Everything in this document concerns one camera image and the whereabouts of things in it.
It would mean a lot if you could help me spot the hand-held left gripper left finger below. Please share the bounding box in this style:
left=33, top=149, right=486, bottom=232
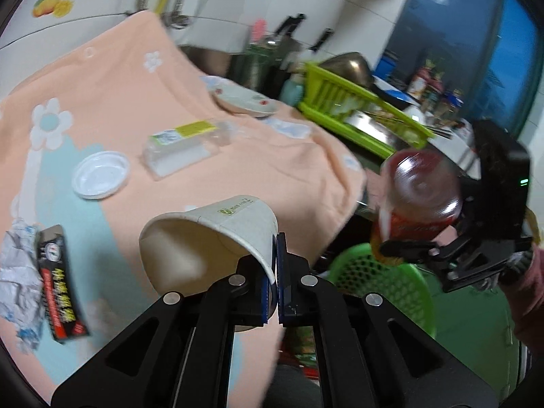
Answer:
left=51, top=255, right=273, bottom=408

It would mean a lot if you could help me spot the white ceramic dish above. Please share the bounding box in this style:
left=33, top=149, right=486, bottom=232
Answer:
left=204, top=75, right=279, bottom=119

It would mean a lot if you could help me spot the person's right forearm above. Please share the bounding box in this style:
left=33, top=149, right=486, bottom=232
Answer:
left=499, top=246, right=544, bottom=349

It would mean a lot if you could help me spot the green plastic basket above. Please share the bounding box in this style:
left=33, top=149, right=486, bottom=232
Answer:
left=327, top=242, right=436, bottom=341

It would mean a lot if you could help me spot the metal pipe valve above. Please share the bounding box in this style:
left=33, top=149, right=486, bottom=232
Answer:
left=161, top=13, right=190, bottom=30

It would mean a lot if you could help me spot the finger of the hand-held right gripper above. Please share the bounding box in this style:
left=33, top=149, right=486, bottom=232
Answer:
left=457, top=174, right=483, bottom=243
left=379, top=238, right=468, bottom=266

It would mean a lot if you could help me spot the blue container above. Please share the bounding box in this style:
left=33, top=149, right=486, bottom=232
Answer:
left=378, top=51, right=402, bottom=79

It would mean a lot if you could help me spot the steel cleaver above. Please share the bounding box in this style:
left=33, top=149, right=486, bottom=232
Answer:
left=344, top=108, right=409, bottom=141

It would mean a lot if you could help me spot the clear plastic box yellow label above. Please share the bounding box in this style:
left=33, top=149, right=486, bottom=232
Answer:
left=141, top=120, right=232, bottom=180

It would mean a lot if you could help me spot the white plastic lid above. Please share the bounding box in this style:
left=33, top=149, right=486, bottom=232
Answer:
left=71, top=151, right=130, bottom=200

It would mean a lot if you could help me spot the green cabinet door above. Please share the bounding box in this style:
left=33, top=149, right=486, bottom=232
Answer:
left=433, top=289, right=523, bottom=408

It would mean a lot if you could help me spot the black snack wrapper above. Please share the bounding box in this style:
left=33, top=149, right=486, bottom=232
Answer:
left=36, top=224, right=91, bottom=343

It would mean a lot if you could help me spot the dark knife holder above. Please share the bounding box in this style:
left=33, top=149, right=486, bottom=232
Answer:
left=232, top=42, right=307, bottom=94

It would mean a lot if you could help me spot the teal plastic bottle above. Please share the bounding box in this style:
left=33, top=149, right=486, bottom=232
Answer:
left=280, top=74, right=304, bottom=105

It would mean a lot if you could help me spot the peach flower print towel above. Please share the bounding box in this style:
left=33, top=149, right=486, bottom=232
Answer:
left=0, top=11, right=368, bottom=404

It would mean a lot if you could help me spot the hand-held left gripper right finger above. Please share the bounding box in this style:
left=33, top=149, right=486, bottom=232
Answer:
left=276, top=232, right=498, bottom=408

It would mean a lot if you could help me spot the red drink bottle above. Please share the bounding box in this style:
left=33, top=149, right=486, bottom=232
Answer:
left=369, top=150, right=464, bottom=266

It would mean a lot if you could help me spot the crumpled white wrapper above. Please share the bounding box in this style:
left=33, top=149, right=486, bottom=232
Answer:
left=0, top=219, right=45, bottom=353

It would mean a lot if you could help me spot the black handled knife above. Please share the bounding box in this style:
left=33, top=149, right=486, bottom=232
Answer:
left=274, top=14, right=307, bottom=37
left=312, top=28, right=334, bottom=52

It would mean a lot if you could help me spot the green plastic dish rack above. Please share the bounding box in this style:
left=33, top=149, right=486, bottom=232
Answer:
left=297, top=63, right=436, bottom=160

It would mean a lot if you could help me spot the white paper cup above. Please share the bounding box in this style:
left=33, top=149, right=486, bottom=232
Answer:
left=139, top=194, right=279, bottom=333

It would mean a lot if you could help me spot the bronze metal pot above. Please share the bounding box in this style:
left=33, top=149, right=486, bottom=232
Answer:
left=319, top=51, right=375, bottom=90

